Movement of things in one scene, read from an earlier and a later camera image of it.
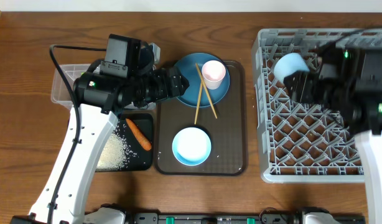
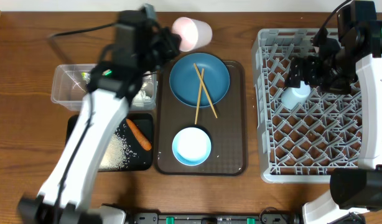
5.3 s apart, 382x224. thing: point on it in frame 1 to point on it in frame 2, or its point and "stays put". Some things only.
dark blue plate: (187, 65) stays put
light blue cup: (288, 63) to (292, 97)
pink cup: (213, 72) to (194, 33)
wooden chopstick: (198, 102) stays put
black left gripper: (164, 89) to (171, 48)
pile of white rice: (116, 154) stays put
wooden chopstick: (206, 89) stays put
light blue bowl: (191, 146) stays put
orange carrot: (139, 134) stays put
